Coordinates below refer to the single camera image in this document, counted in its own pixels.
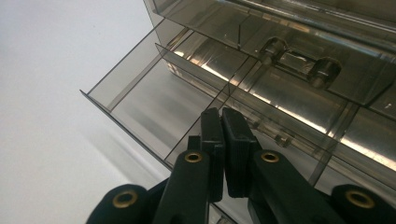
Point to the smoky transparent drawer box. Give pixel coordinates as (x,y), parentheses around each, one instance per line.
(280,31)

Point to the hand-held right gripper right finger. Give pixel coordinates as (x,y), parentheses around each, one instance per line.
(267,186)

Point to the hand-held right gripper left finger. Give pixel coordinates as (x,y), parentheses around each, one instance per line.
(193,180)

